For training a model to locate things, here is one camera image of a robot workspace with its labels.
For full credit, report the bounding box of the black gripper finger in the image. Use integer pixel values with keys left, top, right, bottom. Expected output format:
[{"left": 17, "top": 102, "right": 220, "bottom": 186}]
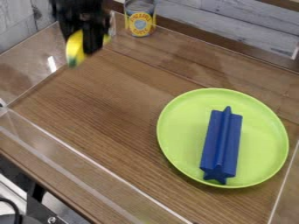
[
  {"left": 59, "top": 21, "right": 79, "bottom": 40},
  {"left": 81, "top": 20, "right": 109, "bottom": 55}
]

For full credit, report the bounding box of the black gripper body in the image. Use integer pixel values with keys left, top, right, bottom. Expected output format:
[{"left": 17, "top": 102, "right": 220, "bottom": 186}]
[{"left": 50, "top": 0, "right": 107, "bottom": 29}]

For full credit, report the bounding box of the yellow toy banana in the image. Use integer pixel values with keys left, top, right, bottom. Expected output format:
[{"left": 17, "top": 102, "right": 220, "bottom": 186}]
[{"left": 63, "top": 29, "right": 112, "bottom": 68}]

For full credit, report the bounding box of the green round plate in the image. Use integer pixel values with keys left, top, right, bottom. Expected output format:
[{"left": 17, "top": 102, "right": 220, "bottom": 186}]
[{"left": 156, "top": 88, "right": 288, "bottom": 188}]

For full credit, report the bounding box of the yellow labelled tin can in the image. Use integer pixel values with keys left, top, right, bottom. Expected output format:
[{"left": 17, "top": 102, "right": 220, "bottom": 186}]
[{"left": 124, "top": 0, "right": 156, "bottom": 38}]

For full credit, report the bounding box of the blue star-shaped block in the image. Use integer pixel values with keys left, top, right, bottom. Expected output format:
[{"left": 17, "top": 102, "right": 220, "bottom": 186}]
[{"left": 200, "top": 106, "right": 242, "bottom": 185}]

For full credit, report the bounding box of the clear acrylic tray enclosure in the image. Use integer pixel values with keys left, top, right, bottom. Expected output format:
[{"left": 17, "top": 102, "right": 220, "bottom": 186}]
[{"left": 0, "top": 10, "right": 299, "bottom": 224}]

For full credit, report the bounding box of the black cable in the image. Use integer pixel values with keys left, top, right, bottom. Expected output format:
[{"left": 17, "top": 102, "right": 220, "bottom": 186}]
[{"left": 0, "top": 198, "right": 23, "bottom": 224}]

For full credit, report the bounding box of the black metal bracket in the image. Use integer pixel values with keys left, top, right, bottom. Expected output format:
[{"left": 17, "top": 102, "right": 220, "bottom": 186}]
[{"left": 26, "top": 182, "right": 67, "bottom": 224}]

